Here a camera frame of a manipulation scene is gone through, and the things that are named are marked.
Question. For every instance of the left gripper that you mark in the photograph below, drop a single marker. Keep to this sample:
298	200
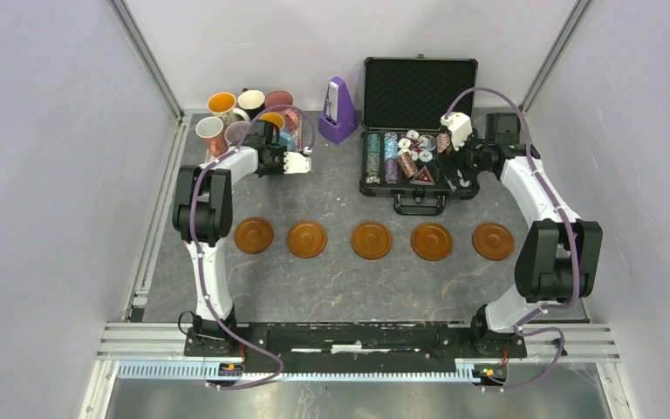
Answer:
280	153

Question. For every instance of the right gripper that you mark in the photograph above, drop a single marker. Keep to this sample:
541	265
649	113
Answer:
454	158

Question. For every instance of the wooden coaster one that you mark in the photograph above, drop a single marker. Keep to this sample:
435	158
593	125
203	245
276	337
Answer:
254	235

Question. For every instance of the wooden coaster two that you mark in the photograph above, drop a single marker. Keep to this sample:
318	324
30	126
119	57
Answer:
431	241

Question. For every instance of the wooden coaster five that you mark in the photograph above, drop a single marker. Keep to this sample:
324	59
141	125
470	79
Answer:
493	241

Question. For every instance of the wooden coaster three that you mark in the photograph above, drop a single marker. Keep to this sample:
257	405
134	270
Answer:
306	239

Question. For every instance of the wooden coaster four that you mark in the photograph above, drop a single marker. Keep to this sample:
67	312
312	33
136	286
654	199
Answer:
371	240

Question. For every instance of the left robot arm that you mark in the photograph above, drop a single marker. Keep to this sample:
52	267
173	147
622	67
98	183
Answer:
202	213

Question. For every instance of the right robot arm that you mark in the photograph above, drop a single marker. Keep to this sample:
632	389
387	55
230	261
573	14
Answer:
558	261

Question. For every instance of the blue mug orange inside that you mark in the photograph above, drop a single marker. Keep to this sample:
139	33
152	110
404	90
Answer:
284	137

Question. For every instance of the all in triangle marker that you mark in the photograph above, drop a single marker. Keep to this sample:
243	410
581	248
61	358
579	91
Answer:
423	177

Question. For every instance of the lilac mug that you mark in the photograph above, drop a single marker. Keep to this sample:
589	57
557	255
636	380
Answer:
235	132

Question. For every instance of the pink mug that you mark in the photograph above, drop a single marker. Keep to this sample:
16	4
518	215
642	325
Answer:
291	117

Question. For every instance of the orange poker chip stack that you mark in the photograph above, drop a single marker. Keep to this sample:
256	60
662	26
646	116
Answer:
407	164

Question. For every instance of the black mug white inside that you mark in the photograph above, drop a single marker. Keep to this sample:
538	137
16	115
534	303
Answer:
252	102

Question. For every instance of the floral tray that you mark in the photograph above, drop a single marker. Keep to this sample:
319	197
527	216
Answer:
211	155

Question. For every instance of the salmon mug white inside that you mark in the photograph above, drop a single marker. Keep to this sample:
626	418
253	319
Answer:
211	131

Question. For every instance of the purple poker chip stack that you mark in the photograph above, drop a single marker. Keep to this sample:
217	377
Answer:
391	171

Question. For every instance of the white mug orange inside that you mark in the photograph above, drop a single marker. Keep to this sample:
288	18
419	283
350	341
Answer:
224	106

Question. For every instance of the purple metronome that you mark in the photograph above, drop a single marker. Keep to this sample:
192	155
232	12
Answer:
339	118

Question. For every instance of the black poker chip case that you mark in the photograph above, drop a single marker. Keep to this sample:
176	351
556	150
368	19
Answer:
411	94

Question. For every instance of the teal poker chip stack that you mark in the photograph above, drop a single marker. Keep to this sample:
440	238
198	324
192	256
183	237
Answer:
373	144

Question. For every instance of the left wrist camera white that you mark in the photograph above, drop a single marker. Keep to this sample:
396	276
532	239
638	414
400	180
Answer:
296	163

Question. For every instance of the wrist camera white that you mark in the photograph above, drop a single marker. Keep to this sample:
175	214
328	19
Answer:
296	163
459	128

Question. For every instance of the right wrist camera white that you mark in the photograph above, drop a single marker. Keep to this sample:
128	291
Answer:
459	128

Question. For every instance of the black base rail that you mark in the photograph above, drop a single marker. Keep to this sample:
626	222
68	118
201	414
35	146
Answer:
351	347

